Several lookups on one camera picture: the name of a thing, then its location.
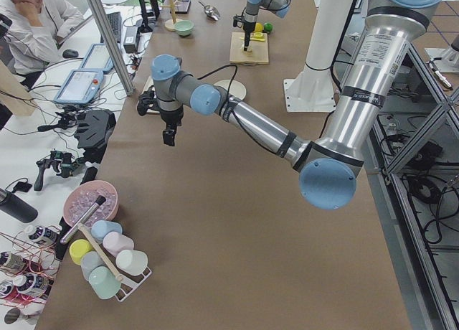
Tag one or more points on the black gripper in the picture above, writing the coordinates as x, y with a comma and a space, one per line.
171, 116
247, 20

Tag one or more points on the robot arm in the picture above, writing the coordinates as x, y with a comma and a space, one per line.
249, 15
328, 166

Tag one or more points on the beige rectangular tray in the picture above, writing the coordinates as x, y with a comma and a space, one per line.
149, 85

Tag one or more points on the yellow plastic knife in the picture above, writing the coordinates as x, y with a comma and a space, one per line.
252, 38

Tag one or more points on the green lime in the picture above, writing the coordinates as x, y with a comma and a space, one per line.
267, 27

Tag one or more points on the wooden cutting board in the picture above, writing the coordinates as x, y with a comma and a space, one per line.
260, 51

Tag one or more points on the metal scoop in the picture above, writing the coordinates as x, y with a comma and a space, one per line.
210, 11

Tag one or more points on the round beige plate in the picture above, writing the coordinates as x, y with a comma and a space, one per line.
234, 87

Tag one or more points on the mint green bowl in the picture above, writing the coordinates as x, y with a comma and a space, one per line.
184, 27

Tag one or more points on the wooden mug tree stand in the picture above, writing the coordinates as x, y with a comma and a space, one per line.
170, 24

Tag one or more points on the metal muddler with black tip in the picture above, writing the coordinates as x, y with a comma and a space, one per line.
85, 216

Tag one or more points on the near blue teach pendant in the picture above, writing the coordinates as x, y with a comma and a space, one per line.
80, 87

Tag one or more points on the blue teach pendant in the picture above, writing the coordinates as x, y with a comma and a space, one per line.
97, 57
80, 87

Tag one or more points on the far blue teach pendant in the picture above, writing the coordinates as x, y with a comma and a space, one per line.
97, 57

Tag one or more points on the pink bowl with ice cubes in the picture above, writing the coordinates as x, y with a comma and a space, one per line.
85, 196

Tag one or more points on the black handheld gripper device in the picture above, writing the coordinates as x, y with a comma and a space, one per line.
62, 163

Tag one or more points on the blue plastic cup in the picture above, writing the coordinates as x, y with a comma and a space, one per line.
102, 227

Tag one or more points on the pink plastic cup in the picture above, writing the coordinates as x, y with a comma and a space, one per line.
115, 242

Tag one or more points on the black keyboard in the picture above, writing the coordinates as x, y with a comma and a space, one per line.
116, 24

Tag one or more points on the computer mouse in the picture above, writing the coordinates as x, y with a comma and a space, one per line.
70, 53

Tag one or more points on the white plastic cup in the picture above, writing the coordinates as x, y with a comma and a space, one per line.
133, 262

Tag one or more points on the yellow plastic cup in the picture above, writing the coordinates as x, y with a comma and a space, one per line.
78, 249

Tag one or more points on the grey plastic cup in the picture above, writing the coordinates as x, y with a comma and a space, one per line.
89, 262

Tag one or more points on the mint plastic cup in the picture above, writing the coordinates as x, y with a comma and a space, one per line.
104, 282

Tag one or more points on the black water bottle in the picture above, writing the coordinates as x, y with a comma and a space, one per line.
17, 208

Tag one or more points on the person in white shirt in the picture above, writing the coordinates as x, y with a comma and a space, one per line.
37, 28

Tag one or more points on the white camera post with base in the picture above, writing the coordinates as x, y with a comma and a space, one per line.
312, 90

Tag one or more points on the white wire cup rack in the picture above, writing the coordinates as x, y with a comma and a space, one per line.
129, 284

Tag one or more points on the aluminium frame post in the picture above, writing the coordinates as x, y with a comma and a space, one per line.
106, 32

